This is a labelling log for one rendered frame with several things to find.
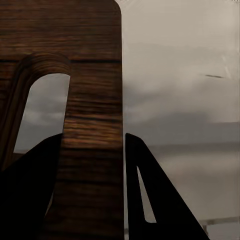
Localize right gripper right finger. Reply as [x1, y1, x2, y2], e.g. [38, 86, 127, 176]
[125, 133, 210, 240]

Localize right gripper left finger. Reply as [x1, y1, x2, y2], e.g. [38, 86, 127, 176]
[0, 133, 62, 240]

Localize cutting board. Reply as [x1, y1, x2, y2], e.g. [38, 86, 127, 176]
[0, 0, 125, 240]

